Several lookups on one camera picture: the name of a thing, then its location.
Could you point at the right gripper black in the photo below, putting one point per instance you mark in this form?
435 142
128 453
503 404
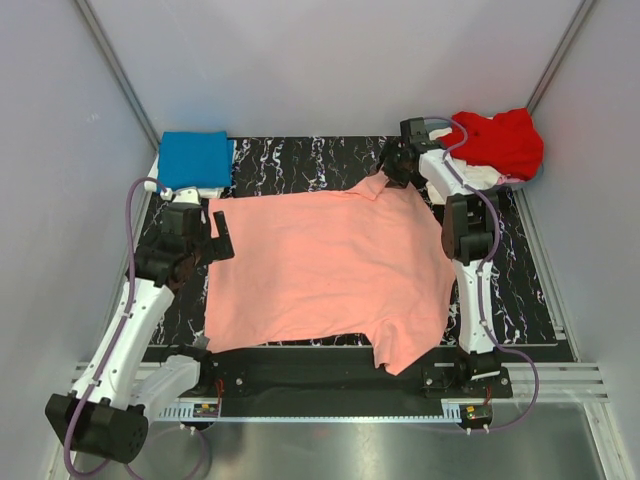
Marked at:
401 179

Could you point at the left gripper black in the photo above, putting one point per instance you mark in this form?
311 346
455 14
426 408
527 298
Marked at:
220 248

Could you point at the salmon pink t shirt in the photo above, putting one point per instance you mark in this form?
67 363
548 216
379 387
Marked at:
367 260

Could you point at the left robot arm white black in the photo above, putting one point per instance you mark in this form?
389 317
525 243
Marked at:
106 413

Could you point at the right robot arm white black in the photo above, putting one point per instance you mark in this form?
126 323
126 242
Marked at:
470 232

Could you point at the white crumpled t shirt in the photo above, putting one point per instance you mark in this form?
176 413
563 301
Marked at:
480 177

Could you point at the folded blue t shirt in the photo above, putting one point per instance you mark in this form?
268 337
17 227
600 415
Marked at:
193 159

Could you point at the red t shirt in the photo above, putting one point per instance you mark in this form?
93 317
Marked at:
508 142

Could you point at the grey blue laundry basket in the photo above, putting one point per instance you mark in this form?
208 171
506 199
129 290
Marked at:
518 184

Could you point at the black marble pattern mat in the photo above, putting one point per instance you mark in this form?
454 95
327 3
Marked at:
279 165

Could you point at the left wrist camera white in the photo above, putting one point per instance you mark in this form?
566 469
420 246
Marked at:
187 197

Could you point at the black mounting base plate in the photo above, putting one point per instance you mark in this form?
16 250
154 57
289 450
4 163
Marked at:
342 381

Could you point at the aluminium rail frame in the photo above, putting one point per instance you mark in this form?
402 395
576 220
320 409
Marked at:
558 383

